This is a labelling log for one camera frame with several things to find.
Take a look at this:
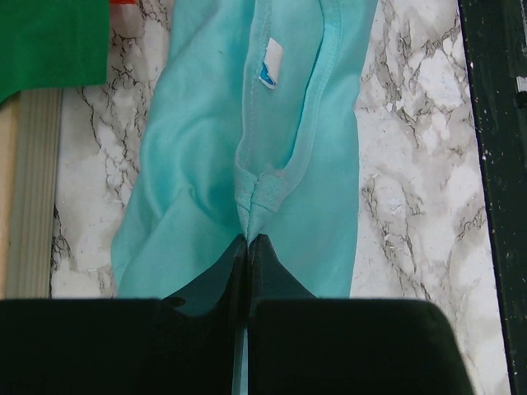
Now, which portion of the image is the teal t-shirt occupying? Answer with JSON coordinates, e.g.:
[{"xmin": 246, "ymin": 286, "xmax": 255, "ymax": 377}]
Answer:
[{"xmin": 110, "ymin": 0, "xmax": 380, "ymax": 395}]

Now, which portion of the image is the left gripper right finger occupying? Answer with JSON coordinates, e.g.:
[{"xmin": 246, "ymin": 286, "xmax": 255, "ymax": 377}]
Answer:
[{"xmin": 248, "ymin": 235, "xmax": 468, "ymax": 394}]

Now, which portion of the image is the orange t-shirt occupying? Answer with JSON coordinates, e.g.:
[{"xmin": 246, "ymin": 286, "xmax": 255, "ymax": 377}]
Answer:
[{"xmin": 110, "ymin": 0, "xmax": 137, "ymax": 6}]

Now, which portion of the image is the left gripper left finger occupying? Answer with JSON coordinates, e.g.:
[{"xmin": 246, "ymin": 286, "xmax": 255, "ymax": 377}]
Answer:
[{"xmin": 1, "ymin": 236, "xmax": 247, "ymax": 394}]

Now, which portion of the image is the green t-shirt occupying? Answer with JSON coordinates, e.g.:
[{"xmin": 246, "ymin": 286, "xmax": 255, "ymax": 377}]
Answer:
[{"xmin": 1, "ymin": 0, "xmax": 110, "ymax": 101}]

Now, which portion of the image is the wooden clothes rack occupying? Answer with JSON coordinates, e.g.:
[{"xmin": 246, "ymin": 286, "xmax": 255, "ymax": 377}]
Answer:
[{"xmin": 1, "ymin": 89, "xmax": 62, "ymax": 299}]

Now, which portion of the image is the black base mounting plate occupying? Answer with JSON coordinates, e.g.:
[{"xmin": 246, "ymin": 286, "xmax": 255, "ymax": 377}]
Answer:
[{"xmin": 459, "ymin": 1, "xmax": 526, "ymax": 394}]

